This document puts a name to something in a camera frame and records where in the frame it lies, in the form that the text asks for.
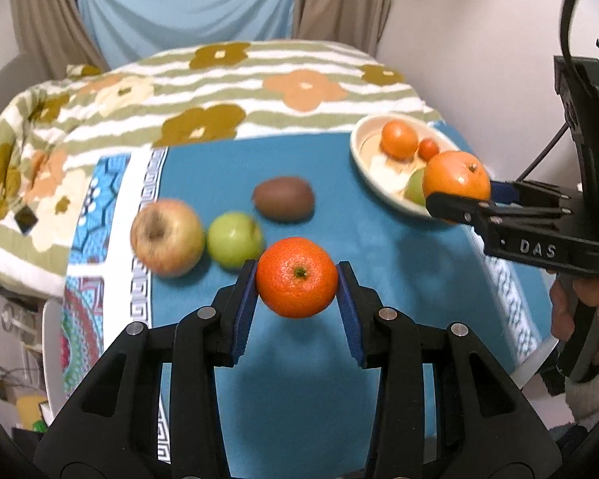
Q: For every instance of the beige curtain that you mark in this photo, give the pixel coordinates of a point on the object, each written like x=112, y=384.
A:
x=356, y=23
x=52, y=32

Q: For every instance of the cream cartoon plate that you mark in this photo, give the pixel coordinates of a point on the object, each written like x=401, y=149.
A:
x=388, y=178

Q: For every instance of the brown kiwi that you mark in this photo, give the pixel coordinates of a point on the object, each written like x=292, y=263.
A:
x=284, y=199

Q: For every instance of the beige right curtain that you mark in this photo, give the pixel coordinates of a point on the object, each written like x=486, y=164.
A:
x=356, y=23

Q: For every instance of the small green apple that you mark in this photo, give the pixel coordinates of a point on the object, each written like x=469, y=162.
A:
x=233, y=238

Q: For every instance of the large orange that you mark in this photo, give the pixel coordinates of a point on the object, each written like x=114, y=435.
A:
x=399, y=140

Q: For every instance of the floral striped duvet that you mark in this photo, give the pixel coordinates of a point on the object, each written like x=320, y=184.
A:
x=53, y=133

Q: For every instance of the orange mandarin with stem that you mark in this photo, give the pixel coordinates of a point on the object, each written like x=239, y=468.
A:
x=296, y=278

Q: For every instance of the light blue sheet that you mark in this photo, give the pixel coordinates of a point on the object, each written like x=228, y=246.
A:
x=126, y=31

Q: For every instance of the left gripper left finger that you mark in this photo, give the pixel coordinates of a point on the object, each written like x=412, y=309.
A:
x=210, y=337

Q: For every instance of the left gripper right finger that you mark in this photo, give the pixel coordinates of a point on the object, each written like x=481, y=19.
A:
x=383, y=338

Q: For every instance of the red-yellow apple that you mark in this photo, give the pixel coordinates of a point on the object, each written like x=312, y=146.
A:
x=167, y=236

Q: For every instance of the person's right hand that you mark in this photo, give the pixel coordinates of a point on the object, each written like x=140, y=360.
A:
x=562, y=323

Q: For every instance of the small orange mandarin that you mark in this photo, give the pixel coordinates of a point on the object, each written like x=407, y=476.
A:
x=428, y=148

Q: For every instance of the beige left curtain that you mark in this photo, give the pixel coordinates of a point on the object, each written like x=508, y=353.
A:
x=52, y=32

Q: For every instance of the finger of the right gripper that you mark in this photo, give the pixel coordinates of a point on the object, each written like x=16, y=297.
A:
x=530, y=193
x=463, y=210

